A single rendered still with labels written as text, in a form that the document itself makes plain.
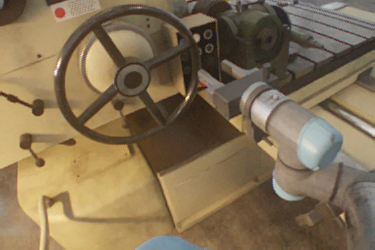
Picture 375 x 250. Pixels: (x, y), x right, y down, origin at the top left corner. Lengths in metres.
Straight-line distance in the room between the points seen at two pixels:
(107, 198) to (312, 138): 1.08
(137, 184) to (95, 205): 0.23
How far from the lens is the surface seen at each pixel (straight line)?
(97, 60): 0.69
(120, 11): 0.55
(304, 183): 0.48
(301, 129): 0.40
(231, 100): 0.46
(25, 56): 0.80
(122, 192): 1.30
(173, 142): 1.40
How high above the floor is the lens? 1.60
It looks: 38 degrees down
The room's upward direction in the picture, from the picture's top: 9 degrees counter-clockwise
